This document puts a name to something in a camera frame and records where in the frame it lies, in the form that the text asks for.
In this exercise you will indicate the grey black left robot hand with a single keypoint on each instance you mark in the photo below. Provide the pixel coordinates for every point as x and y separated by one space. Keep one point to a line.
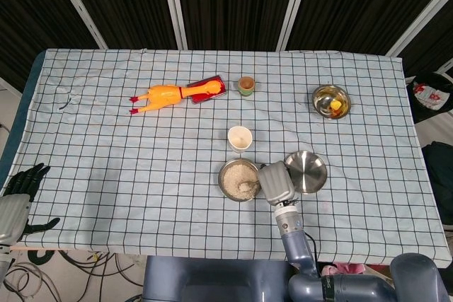
12 210

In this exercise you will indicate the grey black right robot hand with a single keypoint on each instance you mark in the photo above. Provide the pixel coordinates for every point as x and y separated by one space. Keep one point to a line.
277 183

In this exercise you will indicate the clear plastic spoon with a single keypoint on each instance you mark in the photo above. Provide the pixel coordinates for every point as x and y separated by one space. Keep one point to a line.
247 185

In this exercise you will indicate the blue grey right robot arm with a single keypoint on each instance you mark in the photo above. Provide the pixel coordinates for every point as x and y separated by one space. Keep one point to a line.
295 238

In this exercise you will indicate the steel bowl holding rice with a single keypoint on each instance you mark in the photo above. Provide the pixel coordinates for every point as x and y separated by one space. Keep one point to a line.
231 162

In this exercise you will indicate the white paper cup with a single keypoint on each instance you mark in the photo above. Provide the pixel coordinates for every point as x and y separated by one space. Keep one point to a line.
240 139

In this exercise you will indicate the steel bowl with yellow toy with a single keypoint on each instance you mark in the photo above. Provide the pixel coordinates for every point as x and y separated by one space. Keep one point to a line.
323 104

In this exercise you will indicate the small brown green jar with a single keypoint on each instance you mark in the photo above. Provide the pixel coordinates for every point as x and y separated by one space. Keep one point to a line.
246 90

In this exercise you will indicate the shallow steel plate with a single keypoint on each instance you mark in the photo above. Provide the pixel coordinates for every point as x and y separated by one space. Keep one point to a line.
309 173

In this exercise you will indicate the small yellow toy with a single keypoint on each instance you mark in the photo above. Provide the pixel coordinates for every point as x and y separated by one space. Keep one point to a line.
336 104

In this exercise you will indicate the pink cloth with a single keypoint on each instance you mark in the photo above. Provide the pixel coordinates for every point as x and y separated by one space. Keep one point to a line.
343 268

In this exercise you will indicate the red flat tin case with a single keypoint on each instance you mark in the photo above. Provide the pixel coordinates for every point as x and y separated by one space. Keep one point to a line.
200 99

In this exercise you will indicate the dark blue robot torso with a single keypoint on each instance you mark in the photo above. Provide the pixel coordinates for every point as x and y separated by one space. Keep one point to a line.
212 280

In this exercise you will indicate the light blue checked tablecloth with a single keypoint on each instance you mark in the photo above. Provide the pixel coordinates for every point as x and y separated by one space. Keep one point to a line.
141 174

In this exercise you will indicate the yellow rubber chicken toy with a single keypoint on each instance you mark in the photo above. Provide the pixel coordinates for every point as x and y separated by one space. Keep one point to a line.
163 95

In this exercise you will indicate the black bag with red print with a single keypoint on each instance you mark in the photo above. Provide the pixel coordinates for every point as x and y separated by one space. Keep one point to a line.
421 111

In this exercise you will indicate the dark bundle beside table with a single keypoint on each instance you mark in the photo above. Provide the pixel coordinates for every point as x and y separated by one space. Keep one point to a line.
440 174

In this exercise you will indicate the white metal frame post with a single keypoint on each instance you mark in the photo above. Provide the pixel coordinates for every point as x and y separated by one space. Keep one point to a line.
293 5
421 15
78 5
173 5

